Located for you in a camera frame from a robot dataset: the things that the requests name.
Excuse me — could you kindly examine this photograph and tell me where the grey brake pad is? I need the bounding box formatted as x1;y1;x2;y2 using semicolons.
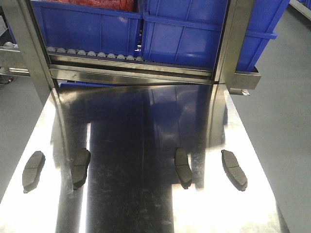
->
174;148;192;189
71;148;91;190
221;150;248;191
22;151;46;194

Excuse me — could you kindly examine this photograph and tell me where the roller conveyor track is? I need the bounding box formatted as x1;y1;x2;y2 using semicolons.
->
46;47;144;62

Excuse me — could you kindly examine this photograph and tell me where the right blue plastic bin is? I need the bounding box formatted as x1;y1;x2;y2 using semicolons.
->
141;0;289;71

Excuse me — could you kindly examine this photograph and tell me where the blue plastic bin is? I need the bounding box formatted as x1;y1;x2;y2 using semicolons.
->
31;0;143;57
141;0;289;71

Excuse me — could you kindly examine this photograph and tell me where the left blue plastic bin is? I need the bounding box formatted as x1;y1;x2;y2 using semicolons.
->
31;0;143;57

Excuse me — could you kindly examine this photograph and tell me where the stainless steel rack frame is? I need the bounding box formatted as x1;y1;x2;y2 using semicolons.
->
0;0;262;107

